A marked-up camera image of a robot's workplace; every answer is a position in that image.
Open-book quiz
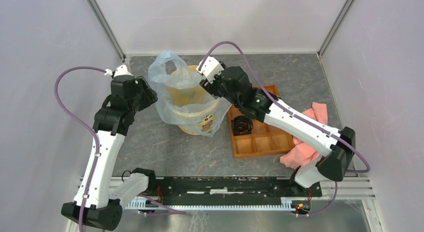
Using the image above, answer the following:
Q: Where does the white slotted cable duct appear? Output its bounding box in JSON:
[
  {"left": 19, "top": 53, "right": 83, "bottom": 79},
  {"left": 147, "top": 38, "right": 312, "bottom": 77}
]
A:
[{"left": 125, "top": 197, "right": 296, "bottom": 212}]

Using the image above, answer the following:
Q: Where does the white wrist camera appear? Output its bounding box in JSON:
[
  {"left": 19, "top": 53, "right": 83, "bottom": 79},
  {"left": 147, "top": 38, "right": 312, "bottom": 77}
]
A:
[
  {"left": 104, "top": 64, "right": 134, "bottom": 78},
  {"left": 196, "top": 56, "right": 224, "bottom": 84}
]

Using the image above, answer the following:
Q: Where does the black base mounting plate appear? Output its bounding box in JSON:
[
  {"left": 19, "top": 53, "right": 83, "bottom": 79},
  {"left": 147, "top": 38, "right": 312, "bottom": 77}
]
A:
[{"left": 144, "top": 176, "right": 323, "bottom": 206}]

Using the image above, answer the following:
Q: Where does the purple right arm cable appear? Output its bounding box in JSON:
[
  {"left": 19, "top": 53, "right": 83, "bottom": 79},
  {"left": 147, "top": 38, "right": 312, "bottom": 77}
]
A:
[{"left": 198, "top": 41, "right": 371, "bottom": 218}]

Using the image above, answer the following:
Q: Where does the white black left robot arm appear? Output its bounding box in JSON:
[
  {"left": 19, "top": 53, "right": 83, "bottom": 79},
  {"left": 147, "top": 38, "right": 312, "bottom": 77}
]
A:
[{"left": 61, "top": 75, "right": 157, "bottom": 231}]

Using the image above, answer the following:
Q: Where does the pink cloth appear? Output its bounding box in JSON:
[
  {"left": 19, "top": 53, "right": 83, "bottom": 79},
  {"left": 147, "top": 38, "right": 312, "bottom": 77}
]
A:
[{"left": 279, "top": 102, "right": 328, "bottom": 169}]

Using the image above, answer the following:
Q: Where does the light blue plastic trash bag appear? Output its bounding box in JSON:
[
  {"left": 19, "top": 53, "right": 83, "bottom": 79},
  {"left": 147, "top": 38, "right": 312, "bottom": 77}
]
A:
[{"left": 147, "top": 51, "right": 231, "bottom": 137}]

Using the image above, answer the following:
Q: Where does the orange compartment tray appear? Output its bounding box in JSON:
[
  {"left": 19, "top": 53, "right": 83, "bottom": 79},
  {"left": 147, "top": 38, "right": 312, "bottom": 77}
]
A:
[{"left": 227, "top": 85, "right": 295, "bottom": 159}]

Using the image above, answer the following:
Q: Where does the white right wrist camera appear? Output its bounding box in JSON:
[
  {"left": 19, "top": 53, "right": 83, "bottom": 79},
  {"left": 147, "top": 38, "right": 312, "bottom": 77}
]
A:
[{"left": 196, "top": 56, "right": 224, "bottom": 84}]

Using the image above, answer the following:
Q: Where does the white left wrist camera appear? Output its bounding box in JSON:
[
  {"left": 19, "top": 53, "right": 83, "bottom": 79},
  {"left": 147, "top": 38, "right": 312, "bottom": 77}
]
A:
[{"left": 104, "top": 64, "right": 134, "bottom": 78}]

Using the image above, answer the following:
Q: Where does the yellow capybara trash bin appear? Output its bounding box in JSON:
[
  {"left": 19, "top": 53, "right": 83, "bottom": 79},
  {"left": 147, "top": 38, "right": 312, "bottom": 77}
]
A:
[{"left": 167, "top": 86, "right": 220, "bottom": 136}]

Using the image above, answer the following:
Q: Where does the aluminium frame rail front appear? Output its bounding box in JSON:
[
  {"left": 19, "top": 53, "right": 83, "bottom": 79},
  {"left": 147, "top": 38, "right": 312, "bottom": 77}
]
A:
[{"left": 76, "top": 176, "right": 376, "bottom": 200}]

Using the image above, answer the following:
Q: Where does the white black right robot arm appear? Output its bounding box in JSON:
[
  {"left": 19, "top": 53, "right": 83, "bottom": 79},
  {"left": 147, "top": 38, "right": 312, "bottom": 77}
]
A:
[{"left": 196, "top": 58, "right": 356, "bottom": 196}]

